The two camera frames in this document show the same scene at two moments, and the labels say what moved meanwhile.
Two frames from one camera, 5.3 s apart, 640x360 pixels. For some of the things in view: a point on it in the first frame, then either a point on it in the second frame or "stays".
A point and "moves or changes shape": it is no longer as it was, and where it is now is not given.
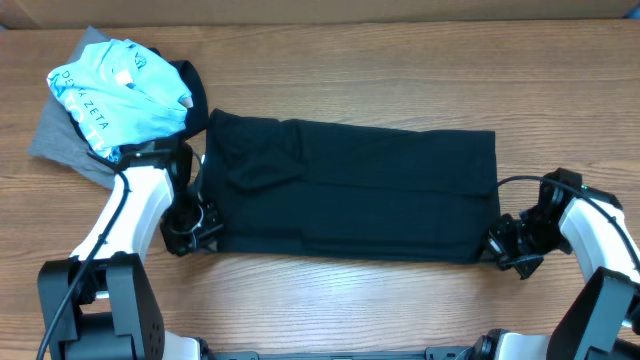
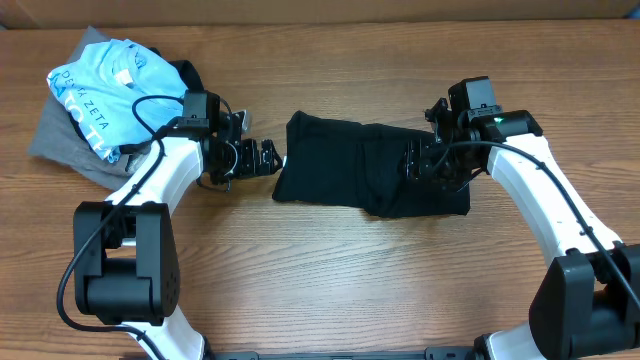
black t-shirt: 322,190 moves or changes shape
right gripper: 497,248 → 421,163
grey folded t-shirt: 57,137 stays
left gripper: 204,239 → 251,165
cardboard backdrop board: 46,14 stays
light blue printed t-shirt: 119,93 stays
